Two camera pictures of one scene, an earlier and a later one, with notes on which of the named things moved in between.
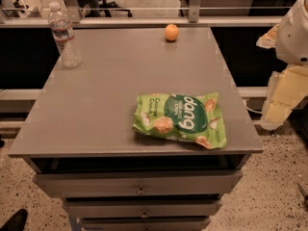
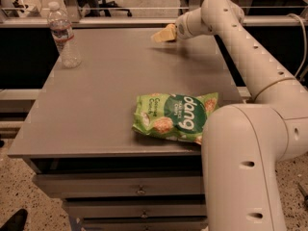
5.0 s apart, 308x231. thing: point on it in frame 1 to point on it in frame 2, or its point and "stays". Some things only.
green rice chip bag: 185,117 stays
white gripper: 294,40 to 181,28
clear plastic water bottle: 64,38 stays
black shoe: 16,222 stays
